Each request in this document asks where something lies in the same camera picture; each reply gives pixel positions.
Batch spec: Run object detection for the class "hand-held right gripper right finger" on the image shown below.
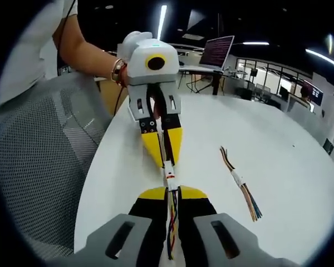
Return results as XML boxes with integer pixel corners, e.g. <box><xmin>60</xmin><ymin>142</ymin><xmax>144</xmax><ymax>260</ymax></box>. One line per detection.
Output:
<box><xmin>179</xmin><ymin>185</ymin><xmax>271</xmax><ymax>264</ymax></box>

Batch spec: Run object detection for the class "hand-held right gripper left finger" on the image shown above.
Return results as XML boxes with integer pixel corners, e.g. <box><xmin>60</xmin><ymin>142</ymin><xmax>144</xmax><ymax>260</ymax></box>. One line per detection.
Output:
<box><xmin>85</xmin><ymin>186</ymin><xmax>169</xmax><ymax>263</ymax></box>

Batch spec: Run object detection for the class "JST connector with ribbon wires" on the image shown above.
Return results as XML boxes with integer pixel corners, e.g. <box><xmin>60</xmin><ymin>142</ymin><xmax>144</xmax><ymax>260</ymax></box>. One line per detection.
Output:
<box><xmin>234</xmin><ymin>174</ymin><xmax>263</xmax><ymax>223</ymax></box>

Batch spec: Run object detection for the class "JST connector with twisted wires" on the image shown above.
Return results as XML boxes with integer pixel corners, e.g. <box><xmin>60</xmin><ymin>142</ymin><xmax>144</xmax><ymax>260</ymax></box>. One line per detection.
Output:
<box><xmin>162</xmin><ymin>179</ymin><xmax>182</xmax><ymax>261</ymax></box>

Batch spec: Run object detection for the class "small laptop desk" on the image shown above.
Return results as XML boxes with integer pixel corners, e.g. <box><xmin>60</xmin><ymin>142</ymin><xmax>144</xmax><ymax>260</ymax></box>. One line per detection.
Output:
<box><xmin>179</xmin><ymin>65</ymin><xmax>227</xmax><ymax>96</ymax></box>

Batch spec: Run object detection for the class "computer monitor with text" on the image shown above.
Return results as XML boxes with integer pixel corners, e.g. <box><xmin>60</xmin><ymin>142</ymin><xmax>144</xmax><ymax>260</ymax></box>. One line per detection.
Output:
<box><xmin>199</xmin><ymin>35</ymin><xmax>235</xmax><ymax>70</ymax></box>

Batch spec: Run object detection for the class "grey mesh chair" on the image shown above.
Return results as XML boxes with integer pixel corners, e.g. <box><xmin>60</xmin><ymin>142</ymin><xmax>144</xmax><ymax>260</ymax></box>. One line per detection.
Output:
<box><xmin>0</xmin><ymin>73</ymin><xmax>123</xmax><ymax>258</ymax></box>

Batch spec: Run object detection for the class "person in pink shirt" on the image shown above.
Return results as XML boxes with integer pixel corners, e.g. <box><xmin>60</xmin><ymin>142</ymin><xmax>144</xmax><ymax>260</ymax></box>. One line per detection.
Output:
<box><xmin>0</xmin><ymin>0</ymin><xmax>78</xmax><ymax>109</ymax></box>

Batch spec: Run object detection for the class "wrist bracelet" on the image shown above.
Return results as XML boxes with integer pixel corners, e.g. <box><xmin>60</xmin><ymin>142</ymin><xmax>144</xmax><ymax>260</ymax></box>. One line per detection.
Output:
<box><xmin>110</xmin><ymin>57</ymin><xmax>128</xmax><ymax>85</ymax></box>

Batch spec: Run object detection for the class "thin red cable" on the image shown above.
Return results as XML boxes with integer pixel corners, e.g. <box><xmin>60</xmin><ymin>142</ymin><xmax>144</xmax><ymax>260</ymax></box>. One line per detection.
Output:
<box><xmin>113</xmin><ymin>82</ymin><xmax>126</xmax><ymax>116</ymax></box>

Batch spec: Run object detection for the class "thin black cable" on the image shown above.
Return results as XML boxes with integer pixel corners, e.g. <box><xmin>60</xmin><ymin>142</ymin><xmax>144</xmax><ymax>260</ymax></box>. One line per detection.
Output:
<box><xmin>56</xmin><ymin>0</ymin><xmax>76</xmax><ymax>73</ymax></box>

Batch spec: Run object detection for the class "wall monitor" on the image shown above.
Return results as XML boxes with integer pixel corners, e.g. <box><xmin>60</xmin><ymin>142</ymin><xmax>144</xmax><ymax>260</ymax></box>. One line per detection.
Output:
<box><xmin>308</xmin><ymin>86</ymin><xmax>324</xmax><ymax>106</ymax></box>

